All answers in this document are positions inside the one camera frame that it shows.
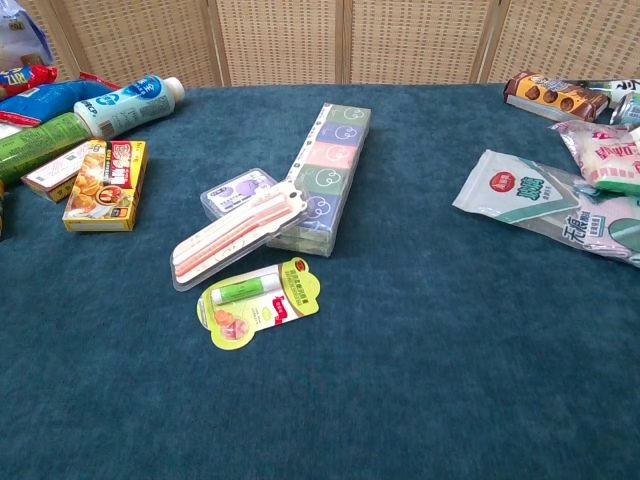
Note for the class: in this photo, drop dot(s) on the woven folding screen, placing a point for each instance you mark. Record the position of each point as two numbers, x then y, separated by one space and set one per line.
320 40

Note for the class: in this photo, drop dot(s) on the red Ritz cracker pack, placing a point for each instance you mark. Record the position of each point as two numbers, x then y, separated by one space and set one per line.
25 77

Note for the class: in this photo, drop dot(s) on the pink white snack bag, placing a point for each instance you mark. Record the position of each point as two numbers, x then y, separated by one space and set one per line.
605 147

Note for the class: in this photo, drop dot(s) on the green lip balm card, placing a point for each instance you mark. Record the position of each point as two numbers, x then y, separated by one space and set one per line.
260 305

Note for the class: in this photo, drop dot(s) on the small beige flat box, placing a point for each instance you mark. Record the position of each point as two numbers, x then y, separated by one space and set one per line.
57 175

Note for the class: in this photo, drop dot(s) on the pink chopsticks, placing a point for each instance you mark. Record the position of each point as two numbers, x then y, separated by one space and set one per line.
235 233

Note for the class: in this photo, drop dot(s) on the yellow curry box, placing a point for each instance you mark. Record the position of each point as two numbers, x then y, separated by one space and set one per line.
107 187

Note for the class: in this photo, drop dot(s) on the blue tablecloth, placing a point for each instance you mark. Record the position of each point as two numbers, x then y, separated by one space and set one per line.
320 325

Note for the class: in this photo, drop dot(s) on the white blue drink bottle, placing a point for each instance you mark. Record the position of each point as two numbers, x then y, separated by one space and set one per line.
125 107

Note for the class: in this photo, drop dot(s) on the white purple plastic bag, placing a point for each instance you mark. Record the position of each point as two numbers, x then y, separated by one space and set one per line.
20 35

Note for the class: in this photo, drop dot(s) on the multicolour tissue pack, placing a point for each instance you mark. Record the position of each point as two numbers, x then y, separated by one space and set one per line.
325 172

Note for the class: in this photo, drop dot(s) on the brown cookie package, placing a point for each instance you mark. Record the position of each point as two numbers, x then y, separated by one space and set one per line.
555 95

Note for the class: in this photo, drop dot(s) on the clear purple plastic box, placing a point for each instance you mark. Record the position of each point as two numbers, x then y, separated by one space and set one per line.
235 192

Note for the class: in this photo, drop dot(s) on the silver drink can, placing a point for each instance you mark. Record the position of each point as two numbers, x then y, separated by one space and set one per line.
627 107

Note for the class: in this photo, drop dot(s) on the white green salt bag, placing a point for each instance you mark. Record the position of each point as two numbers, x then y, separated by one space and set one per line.
520 192

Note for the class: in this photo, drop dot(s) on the pink green hook package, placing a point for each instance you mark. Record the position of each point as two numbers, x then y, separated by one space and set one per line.
622 230

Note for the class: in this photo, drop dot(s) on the green cylindrical snack tube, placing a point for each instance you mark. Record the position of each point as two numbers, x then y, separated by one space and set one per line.
37 145

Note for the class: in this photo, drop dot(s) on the blue snack bag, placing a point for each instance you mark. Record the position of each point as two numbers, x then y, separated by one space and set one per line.
45 100

